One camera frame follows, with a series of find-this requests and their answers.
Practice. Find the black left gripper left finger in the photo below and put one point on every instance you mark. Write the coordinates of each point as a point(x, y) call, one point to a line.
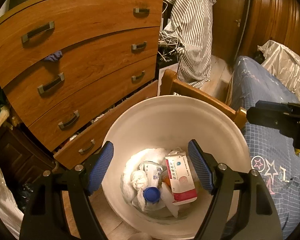
point(45, 217)

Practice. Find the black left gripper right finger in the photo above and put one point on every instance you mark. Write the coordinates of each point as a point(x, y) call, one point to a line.
point(256, 215)

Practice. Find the white trash bin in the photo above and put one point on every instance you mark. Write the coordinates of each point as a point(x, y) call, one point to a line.
point(170, 122)

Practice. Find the blue grid bed cover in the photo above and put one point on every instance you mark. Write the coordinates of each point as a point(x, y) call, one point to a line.
point(271, 153)

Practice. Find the silver crinkled plastic sheet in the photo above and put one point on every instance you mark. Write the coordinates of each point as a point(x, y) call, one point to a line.
point(283, 63)

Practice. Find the white red medicine box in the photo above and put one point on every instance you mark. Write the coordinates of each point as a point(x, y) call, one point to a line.
point(181, 181)

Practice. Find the blue bottle cap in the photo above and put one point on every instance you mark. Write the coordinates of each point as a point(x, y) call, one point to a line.
point(151, 194)

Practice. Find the dark wooden wardrobe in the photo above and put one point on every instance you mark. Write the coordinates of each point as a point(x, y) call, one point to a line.
point(277, 20)

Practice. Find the dark wooden door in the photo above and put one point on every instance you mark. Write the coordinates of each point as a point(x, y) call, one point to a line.
point(227, 29)

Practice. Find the wooden chair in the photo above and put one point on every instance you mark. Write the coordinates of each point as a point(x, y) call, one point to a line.
point(170, 85)

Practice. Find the striped grey white cloth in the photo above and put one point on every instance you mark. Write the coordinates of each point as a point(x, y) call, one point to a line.
point(191, 23)

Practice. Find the wooden chest of drawers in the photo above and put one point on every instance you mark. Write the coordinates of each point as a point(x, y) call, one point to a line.
point(70, 68)

